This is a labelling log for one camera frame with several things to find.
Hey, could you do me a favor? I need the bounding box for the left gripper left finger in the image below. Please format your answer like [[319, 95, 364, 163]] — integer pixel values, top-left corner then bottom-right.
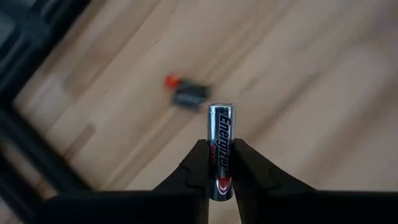
[[39, 139, 211, 224]]

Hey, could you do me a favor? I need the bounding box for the silver Energizer battery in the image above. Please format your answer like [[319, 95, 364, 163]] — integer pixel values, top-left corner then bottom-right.
[[207, 102, 234, 202]]

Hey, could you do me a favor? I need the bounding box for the black red Energizer battery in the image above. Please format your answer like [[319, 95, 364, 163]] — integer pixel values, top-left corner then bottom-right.
[[164, 74, 212, 111]]

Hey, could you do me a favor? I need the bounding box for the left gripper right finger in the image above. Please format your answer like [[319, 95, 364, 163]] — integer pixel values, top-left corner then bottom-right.
[[232, 138, 398, 224]]

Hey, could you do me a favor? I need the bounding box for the black aluminium table frame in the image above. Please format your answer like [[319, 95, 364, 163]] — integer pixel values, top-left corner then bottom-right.
[[0, 0, 94, 224]]

